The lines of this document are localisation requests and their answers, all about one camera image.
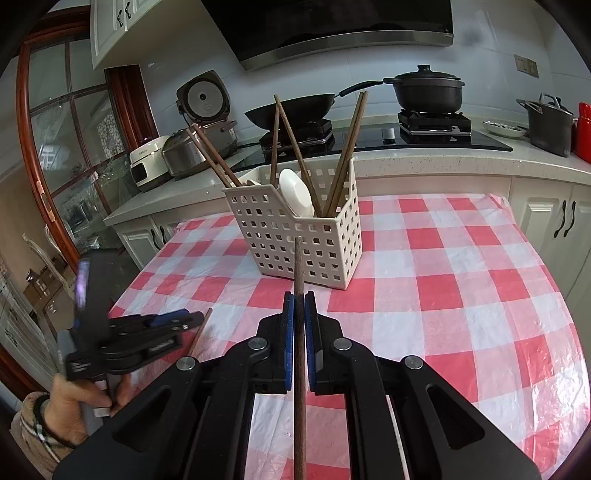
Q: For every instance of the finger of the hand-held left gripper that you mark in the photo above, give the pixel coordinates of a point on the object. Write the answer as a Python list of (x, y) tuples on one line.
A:
[(175, 328), (138, 321)]

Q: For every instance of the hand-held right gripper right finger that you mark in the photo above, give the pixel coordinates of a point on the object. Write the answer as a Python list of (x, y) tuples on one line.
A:
[(310, 341)]

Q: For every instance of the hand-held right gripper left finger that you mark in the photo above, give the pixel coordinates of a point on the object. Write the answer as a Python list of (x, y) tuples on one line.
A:
[(288, 341)]

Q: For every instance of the brown wooden chopstick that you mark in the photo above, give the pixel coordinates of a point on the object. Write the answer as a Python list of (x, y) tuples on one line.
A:
[(203, 327), (274, 138), (299, 267), (208, 158), (298, 156), (344, 147), (352, 146), (217, 154)]

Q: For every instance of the white perforated utensil basket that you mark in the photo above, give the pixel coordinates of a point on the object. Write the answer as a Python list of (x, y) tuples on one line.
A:
[(277, 240)]

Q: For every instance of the person's left forearm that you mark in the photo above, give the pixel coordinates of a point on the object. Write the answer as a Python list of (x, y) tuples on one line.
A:
[(32, 443)]

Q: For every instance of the person's left hand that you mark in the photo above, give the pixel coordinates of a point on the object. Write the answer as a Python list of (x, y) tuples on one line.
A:
[(69, 406)]

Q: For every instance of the red white checked tablecloth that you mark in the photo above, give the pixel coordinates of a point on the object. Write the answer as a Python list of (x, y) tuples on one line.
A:
[(438, 300)]

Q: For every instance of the white countertop cooker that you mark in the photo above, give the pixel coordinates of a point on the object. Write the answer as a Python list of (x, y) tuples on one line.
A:
[(147, 166)]

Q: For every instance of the wooden framed glass door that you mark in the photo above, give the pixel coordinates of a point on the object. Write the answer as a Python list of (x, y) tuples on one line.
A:
[(134, 106)]

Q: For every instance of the black glass gas cooktop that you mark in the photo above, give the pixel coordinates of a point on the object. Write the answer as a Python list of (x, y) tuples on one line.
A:
[(415, 138)]

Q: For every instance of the black wok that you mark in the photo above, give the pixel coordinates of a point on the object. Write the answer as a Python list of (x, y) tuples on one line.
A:
[(304, 110)]

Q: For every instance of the speckled stone countertop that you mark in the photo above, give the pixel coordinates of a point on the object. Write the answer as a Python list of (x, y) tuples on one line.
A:
[(461, 161)]

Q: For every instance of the white upper kitchen cabinets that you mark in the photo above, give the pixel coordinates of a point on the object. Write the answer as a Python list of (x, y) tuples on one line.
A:
[(111, 37)]

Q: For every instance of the black lidded pot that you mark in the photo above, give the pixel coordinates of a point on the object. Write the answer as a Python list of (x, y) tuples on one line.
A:
[(429, 94)]

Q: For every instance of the white plate with food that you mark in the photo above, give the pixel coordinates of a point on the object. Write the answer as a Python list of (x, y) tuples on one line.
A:
[(503, 129)]

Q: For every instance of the black range hood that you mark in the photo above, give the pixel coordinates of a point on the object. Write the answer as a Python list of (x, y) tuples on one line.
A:
[(323, 27)]

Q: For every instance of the grey stockpot with lid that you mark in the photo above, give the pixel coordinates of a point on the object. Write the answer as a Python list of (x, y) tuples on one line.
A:
[(549, 129)]

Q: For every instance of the red thermos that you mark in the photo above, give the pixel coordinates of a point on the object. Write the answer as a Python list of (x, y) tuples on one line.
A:
[(584, 138)]

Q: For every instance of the metal wall switch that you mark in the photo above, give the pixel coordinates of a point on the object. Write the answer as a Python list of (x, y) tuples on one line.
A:
[(526, 64)]

